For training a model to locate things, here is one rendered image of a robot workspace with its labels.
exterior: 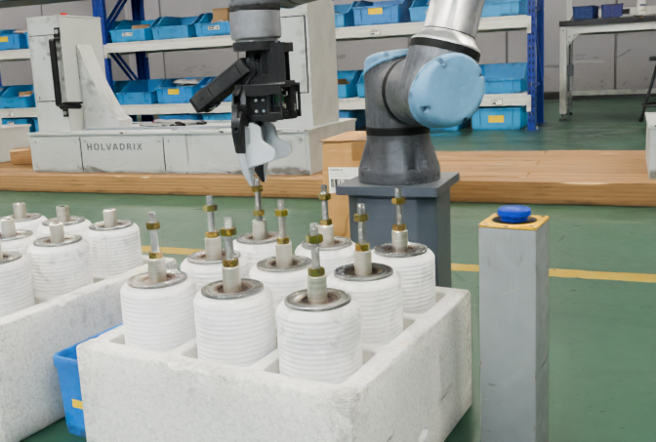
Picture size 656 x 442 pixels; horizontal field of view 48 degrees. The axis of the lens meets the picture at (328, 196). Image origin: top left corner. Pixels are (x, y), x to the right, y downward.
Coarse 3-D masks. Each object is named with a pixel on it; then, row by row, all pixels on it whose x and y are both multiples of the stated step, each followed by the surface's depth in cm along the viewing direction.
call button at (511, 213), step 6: (498, 210) 90; (504, 210) 89; (510, 210) 89; (516, 210) 89; (522, 210) 89; (528, 210) 89; (504, 216) 89; (510, 216) 89; (516, 216) 88; (522, 216) 88
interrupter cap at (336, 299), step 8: (328, 288) 86; (288, 296) 84; (296, 296) 84; (304, 296) 84; (328, 296) 85; (336, 296) 84; (344, 296) 84; (288, 304) 81; (296, 304) 81; (304, 304) 81; (312, 304) 81; (320, 304) 81; (328, 304) 81; (336, 304) 80; (344, 304) 81
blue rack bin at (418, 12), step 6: (414, 0) 550; (420, 0) 562; (426, 0) 576; (414, 6) 548; (420, 6) 561; (426, 6) 576; (414, 12) 536; (420, 12) 534; (426, 12) 533; (414, 18) 537; (420, 18) 536
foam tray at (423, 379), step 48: (432, 336) 94; (96, 384) 92; (144, 384) 88; (192, 384) 84; (240, 384) 81; (288, 384) 78; (336, 384) 78; (384, 384) 81; (432, 384) 95; (96, 432) 94; (144, 432) 89; (192, 432) 86; (240, 432) 82; (288, 432) 79; (336, 432) 76; (384, 432) 82; (432, 432) 96
